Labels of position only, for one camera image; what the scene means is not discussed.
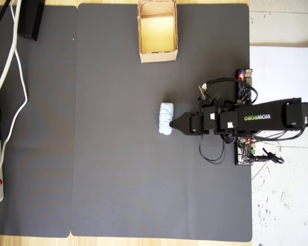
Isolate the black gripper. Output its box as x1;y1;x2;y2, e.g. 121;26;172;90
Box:
169;104;218;136

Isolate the open cardboard box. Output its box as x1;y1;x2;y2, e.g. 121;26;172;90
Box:
137;0;179;64

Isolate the black box-shaped stand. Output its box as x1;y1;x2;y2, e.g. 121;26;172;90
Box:
17;0;46;42

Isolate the rolled white cloth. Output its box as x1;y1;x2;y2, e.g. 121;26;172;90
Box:
158;101;175;136

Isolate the black controller board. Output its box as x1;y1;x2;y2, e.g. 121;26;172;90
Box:
233;136;257;166

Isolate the large dark grey mat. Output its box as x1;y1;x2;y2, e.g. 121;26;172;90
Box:
70;3;254;243

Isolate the blue circuit board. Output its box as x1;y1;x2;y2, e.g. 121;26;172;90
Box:
235;68;255;104

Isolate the black barrel plug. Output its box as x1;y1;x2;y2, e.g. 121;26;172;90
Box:
254;151;285;165

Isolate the white paper sheet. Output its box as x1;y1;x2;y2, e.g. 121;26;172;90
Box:
249;45;308;107

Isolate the narrow dark grey mat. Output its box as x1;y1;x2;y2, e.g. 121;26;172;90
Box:
0;5;78;239

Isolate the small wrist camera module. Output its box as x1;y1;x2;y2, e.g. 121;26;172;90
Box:
198;83;211;104

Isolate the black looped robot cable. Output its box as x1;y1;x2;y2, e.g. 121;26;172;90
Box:
198;132;226;165

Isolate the black camera cable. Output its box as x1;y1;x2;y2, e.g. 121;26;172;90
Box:
202;76;259;105

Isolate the thin white cable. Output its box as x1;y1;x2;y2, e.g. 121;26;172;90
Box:
0;0;28;233

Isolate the thick white cable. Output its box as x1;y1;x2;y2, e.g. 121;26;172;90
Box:
0;0;24;97

